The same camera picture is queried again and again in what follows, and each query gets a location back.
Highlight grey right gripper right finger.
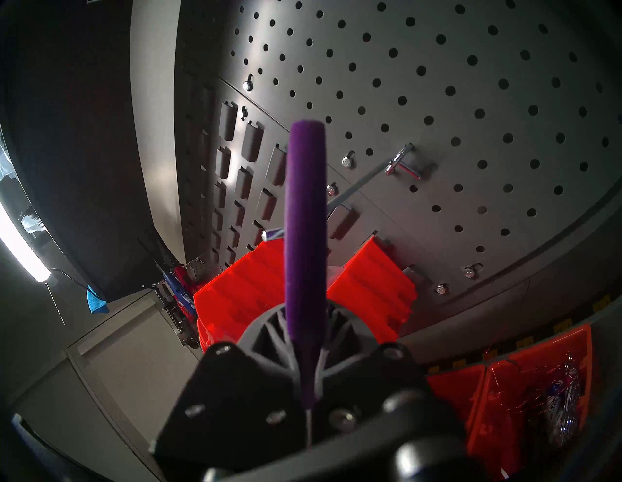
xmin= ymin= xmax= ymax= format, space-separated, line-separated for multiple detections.
xmin=317 ymin=301 xmax=380 ymax=376

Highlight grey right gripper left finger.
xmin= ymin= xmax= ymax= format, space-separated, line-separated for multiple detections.
xmin=237 ymin=301 xmax=298 ymax=372

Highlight purple handled scissors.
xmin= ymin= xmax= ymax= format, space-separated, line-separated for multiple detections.
xmin=283 ymin=119 xmax=327 ymax=448

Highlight silver pegboard hook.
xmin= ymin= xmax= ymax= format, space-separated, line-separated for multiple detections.
xmin=384 ymin=142 xmax=423 ymax=181

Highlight grey metal pegboard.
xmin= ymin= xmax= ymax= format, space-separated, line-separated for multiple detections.
xmin=131 ymin=0 xmax=622 ymax=350

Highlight dark metal C-clamp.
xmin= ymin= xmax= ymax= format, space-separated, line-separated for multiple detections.
xmin=155 ymin=287 xmax=200 ymax=348

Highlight blue cloth piece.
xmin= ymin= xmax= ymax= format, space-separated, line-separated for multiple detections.
xmin=86 ymin=286 xmax=110 ymax=315

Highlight white ceiling light bar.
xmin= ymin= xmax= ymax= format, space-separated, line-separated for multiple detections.
xmin=0 ymin=194 xmax=52 ymax=285

